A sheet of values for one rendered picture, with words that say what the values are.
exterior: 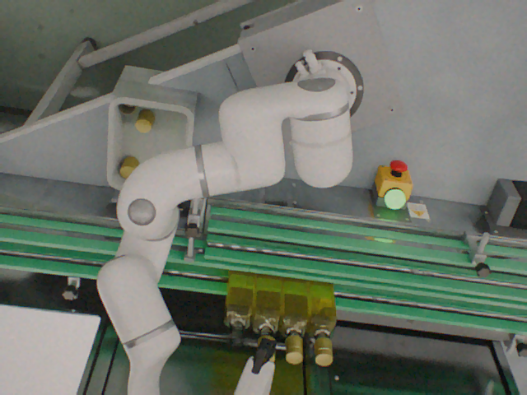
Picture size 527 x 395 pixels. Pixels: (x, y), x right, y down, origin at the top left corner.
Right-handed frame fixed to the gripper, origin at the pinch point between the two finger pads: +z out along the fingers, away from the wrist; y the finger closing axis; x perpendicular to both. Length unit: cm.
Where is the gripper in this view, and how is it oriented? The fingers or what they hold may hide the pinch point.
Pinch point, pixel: (265, 355)
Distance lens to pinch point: 131.5
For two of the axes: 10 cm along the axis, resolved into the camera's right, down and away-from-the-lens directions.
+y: 1.4, -8.2, -5.5
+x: -9.5, -2.7, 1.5
